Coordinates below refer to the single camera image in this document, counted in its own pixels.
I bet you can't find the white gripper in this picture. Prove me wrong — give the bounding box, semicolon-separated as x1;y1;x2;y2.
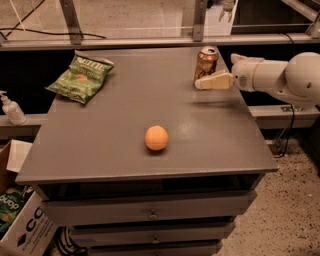
195;53;263;92

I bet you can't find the orange soda can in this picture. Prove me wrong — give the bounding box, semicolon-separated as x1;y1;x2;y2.
194;46;219;81

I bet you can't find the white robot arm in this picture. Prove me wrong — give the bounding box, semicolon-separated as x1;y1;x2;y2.
194;52;320;106

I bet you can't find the green jalapeno chip bag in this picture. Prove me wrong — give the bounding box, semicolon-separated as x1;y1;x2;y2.
47;50;114;104

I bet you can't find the orange ball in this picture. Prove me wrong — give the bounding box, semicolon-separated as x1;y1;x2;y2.
145;126;168;151

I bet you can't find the grey drawer cabinet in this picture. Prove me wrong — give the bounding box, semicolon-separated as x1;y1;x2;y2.
18;48;277;256

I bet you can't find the white pump bottle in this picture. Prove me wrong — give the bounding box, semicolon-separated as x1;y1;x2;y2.
0;91;26;125

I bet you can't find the brown cardboard box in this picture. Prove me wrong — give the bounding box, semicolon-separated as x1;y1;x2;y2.
0;139;32;194

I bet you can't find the green snack package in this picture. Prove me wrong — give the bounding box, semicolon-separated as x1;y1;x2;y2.
0;186;33;235

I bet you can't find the white cardboard box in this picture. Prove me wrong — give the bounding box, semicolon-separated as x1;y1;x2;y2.
0;192;57;256

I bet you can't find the grey metal window frame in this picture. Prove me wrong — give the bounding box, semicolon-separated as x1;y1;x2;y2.
0;0;320;50

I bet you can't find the black cable on floor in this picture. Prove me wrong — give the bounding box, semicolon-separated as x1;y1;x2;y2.
0;0;107;40

